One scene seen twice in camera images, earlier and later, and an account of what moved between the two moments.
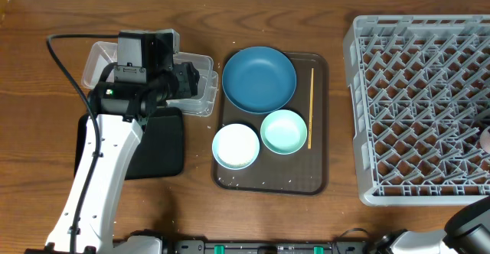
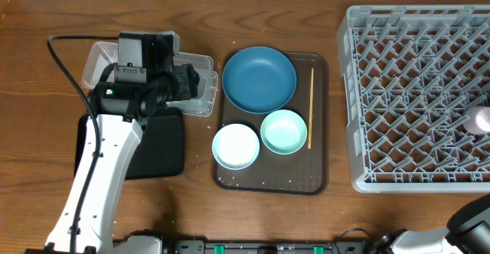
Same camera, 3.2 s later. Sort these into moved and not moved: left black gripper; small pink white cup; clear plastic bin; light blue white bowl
Moved: small pink white cup
Not moved: clear plastic bin; left black gripper; light blue white bowl
